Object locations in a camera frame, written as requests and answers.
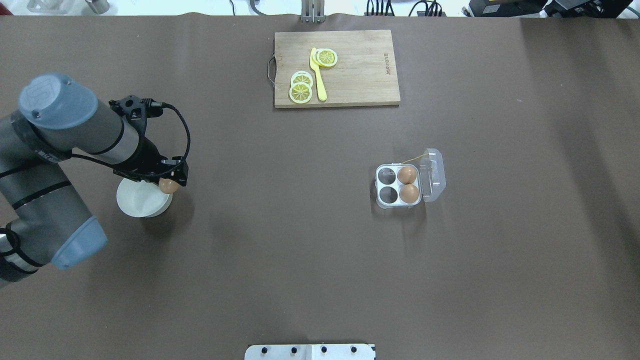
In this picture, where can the clear plastic egg box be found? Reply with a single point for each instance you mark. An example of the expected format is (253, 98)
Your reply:
(431, 180)

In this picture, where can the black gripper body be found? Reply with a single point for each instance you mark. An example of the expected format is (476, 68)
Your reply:
(150, 161)

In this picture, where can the wooden cutting board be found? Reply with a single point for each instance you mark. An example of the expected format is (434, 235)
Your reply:
(365, 73)

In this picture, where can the yellow plastic knife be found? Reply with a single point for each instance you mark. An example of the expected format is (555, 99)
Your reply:
(321, 90)

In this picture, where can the brown egg front left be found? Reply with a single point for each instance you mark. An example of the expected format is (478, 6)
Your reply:
(407, 175)

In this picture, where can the white bowl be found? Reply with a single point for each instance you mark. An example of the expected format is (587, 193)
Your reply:
(141, 199)

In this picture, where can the brown egg from bowl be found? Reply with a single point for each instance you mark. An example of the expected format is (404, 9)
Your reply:
(168, 186)

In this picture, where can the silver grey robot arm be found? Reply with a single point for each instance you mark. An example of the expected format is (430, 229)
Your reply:
(58, 119)

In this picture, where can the lemon slice near knife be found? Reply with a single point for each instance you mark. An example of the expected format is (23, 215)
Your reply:
(325, 57)

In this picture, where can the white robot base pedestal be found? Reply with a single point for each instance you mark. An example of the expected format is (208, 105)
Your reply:
(320, 351)

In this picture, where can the brown egg rear left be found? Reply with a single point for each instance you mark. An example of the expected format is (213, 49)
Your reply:
(409, 194)

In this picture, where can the lemon slice top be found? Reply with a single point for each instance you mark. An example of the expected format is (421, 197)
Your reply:
(300, 92)

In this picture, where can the lemon slice middle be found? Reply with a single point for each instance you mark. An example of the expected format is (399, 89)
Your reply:
(302, 77)

